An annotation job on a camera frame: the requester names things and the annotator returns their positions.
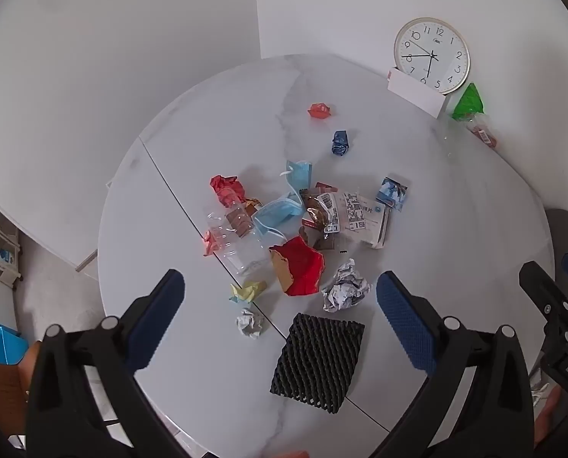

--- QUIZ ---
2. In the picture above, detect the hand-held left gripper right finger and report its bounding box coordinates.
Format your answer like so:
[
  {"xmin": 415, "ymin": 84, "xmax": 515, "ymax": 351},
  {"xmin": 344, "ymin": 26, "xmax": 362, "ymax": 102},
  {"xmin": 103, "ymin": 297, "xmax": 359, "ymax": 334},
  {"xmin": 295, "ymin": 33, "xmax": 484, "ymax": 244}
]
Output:
[{"xmin": 376, "ymin": 270, "xmax": 535, "ymax": 458}]

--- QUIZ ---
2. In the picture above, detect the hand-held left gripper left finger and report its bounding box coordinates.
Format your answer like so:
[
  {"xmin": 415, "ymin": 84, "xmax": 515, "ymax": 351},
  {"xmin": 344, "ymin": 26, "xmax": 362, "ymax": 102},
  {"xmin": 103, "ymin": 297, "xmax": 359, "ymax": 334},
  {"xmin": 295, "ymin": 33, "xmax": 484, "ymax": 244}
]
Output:
[{"xmin": 26, "ymin": 269, "xmax": 189, "ymax": 458}]

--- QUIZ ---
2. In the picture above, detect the person's right hand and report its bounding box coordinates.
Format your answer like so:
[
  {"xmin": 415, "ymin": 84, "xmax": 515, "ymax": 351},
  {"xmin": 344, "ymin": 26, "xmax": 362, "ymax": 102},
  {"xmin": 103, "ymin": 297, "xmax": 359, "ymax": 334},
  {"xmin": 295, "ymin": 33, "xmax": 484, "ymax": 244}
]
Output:
[{"xmin": 533, "ymin": 386, "xmax": 564, "ymax": 450}]

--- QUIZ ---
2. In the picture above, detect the printed white crumpled paper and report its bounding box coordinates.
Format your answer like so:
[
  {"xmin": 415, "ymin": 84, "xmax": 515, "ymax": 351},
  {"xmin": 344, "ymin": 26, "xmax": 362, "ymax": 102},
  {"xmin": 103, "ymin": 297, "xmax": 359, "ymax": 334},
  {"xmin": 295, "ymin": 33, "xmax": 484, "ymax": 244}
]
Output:
[{"xmin": 321, "ymin": 258, "xmax": 372, "ymax": 313}]

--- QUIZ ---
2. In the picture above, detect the small white crumpled paper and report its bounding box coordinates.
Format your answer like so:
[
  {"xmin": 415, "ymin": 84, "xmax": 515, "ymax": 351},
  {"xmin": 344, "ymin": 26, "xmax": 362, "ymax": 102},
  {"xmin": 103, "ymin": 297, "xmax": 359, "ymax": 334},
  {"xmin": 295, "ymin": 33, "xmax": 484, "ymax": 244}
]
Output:
[{"xmin": 236, "ymin": 308, "xmax": 264, "ymax": 339}]

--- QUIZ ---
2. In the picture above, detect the black foam net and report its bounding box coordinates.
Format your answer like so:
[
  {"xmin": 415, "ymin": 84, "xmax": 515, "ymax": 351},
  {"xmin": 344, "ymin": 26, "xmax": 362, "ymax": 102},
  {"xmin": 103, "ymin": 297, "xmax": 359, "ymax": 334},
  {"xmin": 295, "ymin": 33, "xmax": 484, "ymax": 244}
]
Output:
[{"xmin": 270, "ymin": 313, "xmax": 365, "ymax": 412}]

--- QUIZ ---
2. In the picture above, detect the yellow crumpled paper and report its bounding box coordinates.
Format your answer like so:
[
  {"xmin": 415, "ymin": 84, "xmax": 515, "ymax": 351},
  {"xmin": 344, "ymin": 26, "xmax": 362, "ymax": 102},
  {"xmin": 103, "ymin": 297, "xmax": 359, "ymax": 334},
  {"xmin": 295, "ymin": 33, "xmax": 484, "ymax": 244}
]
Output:
[{"xmin": 229, "ymin": 279, "xmax": 268, "ymax": 305}]

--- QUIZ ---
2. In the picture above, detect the clear plastic bottle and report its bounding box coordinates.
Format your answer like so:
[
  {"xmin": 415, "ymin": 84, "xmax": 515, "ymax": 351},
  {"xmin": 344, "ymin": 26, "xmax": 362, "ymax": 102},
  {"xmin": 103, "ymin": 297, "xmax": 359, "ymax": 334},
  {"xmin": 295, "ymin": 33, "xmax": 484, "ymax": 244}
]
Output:
[{"xmin": 204, "ymin": 200, "xmax": 271, "ymax": 277}]

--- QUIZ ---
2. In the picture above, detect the white and red medicine box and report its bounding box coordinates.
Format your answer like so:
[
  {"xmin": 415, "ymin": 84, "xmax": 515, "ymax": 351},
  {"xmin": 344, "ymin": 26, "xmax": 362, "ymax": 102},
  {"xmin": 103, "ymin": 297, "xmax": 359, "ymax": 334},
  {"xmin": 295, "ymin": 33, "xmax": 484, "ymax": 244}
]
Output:
[{"xmin": 342, "ymin": 192, "xmax": 390, "ymax": 250}]

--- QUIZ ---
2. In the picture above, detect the crushed red paper box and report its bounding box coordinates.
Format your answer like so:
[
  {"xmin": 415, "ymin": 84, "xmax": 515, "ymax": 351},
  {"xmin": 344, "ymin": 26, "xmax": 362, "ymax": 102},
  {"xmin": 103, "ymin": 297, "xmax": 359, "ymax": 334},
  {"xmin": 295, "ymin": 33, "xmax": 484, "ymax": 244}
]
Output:
[{"xmin": 269, "ymin": 235, "xmax": 326, "ymax": 297}]

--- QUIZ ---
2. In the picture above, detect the brown foil packet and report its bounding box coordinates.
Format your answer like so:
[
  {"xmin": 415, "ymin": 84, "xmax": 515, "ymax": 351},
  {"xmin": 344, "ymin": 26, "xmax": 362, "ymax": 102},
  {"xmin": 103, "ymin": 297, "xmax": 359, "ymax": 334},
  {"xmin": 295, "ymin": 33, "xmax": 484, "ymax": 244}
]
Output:
[{"xmin": 227, "ymin": 197, "xmax": 262, "ymax": 239}]

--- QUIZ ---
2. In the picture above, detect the blue and white packet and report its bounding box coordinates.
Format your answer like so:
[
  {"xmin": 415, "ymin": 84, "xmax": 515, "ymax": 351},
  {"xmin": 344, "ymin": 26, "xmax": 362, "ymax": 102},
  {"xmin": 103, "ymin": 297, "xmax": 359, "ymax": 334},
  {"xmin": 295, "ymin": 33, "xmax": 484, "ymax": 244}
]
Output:
[{"xmin": 376, "ymin": 176, "xmax": 409, "ymax": 213}]

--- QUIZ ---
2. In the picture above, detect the clear snack bag with label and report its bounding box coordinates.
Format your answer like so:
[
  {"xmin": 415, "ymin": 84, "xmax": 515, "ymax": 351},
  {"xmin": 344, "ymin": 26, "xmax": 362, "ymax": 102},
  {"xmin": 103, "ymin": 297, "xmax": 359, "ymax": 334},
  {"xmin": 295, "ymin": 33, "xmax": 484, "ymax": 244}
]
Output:
[{"xmin": 298, "ymin": 188, "xmax": 344, "ymax": 252}]

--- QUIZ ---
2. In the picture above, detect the red crumpled paper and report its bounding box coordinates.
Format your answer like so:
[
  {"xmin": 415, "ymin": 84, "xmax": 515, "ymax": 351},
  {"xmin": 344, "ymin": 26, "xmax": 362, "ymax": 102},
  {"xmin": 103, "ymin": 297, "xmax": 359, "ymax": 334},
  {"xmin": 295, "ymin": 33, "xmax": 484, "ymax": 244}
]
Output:
[{"xmin": 210, "ymin": 175, "xmax": 247, "ymax": 208}]

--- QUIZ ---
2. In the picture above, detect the blue box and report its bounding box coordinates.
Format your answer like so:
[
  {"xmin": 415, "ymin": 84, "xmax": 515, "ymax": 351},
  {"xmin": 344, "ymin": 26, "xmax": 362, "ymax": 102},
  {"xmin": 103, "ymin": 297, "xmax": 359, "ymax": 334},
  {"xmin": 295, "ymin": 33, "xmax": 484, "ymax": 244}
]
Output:
[{"xmin": 0, "ymin": 324, "xmax": 29, "ymax": 366}]

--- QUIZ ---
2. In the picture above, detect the blue face mask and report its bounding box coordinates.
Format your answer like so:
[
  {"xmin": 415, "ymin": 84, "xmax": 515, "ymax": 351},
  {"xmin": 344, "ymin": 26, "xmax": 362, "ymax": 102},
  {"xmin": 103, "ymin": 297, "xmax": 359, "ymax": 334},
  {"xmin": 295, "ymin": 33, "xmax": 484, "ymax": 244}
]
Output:
[
  {"xmin": 254, "ymin": 193, "xmax": 304, "ymax": 244},
  {"xmin": 280, "ymin": 160, "xmax": 313, "ymax": 197}
]

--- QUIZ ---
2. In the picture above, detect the red snack packet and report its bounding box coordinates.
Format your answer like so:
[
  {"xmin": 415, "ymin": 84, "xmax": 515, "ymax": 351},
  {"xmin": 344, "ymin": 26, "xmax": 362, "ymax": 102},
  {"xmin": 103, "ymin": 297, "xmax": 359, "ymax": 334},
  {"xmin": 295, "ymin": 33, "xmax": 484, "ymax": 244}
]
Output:
[{"xmin": 470, "ymin": 123, "xmax": 499, "ymax": 150}]

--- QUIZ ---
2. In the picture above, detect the white card box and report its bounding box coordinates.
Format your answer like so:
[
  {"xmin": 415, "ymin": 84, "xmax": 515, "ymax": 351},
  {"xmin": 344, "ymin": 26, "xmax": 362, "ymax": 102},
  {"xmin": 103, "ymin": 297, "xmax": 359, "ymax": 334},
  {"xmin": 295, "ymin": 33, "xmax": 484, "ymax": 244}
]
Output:
[{"xmin": 387, "ymin": 67, "xmax": 447, "ymax": 119}]

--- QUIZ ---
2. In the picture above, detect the round white wall clock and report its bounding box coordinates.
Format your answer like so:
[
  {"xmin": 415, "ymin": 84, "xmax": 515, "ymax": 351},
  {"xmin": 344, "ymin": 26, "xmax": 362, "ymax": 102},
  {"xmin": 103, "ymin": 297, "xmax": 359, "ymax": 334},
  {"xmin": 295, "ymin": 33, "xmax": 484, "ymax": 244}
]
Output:
[{"xmin": 393, "ymin": 18, "xmax": 470, "ymax": 95}]

